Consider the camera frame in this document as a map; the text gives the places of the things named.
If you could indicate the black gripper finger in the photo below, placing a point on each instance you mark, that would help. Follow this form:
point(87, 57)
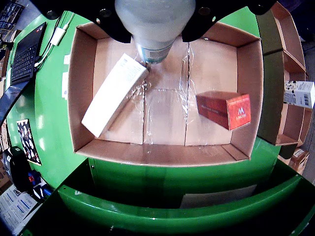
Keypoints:
point(103, 19)
point(209, 17)

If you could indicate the translucent bottle with teal label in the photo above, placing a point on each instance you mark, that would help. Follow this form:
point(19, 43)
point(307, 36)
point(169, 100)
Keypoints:
point(155, 24)

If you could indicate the long white printed box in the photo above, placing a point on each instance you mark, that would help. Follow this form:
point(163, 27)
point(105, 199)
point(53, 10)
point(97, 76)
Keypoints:
point(110, 98)

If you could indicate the red carton box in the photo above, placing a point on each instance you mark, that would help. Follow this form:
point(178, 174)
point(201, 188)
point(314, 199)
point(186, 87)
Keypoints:
point(214, 105)

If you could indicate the divided cardboard box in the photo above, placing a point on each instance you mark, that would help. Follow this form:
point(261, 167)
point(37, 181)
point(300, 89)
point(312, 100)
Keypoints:
point(292, 61)

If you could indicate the shallow cardboard tray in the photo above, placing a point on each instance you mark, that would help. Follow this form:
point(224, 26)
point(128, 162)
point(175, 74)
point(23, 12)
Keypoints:
point(165, 115)

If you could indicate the white box with black pattern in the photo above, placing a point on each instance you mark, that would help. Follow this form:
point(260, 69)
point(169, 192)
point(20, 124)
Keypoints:
point(299, 93)

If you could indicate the small blue red box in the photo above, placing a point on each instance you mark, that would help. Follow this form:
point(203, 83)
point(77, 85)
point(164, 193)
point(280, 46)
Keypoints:
point(34, 177)

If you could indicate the white adapter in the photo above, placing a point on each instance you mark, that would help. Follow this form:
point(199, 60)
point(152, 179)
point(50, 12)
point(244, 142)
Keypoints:
point(57, 37)

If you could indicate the flattened patterned paper carton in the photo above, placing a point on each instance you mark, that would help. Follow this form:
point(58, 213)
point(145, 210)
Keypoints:
point(65, 83)

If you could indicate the black laptop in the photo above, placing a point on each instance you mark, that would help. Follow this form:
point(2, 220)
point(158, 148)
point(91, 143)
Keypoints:
point(24, 59)

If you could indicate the black white red patterned card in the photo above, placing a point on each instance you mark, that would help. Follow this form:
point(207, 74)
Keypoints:
point(28, 142)

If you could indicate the brown carton with printed letters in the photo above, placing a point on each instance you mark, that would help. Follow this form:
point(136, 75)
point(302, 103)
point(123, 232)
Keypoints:
point(299, 159)

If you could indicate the black device with label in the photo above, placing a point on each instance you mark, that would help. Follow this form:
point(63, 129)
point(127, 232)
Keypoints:
point(21, 169)

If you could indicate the stacked printed cartons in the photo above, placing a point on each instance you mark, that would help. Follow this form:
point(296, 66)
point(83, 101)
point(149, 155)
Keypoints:
point(3, 177)

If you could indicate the green metal shelf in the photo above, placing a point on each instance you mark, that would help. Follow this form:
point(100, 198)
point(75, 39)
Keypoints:
point(172, 214)

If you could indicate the printed paper sheet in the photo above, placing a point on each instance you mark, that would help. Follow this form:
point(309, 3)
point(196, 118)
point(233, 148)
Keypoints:
point(9, 206)
point(27, 206)

